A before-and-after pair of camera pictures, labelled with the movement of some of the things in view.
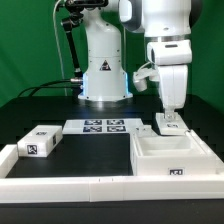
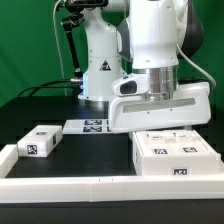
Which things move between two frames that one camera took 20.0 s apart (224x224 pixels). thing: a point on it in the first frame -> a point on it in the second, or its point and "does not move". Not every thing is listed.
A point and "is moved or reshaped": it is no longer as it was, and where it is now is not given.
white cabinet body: [173, 155] does not move
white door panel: [175, 127] is moved or reshaped
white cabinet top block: [41, 141] does not move
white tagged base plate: [101, 126] does not move
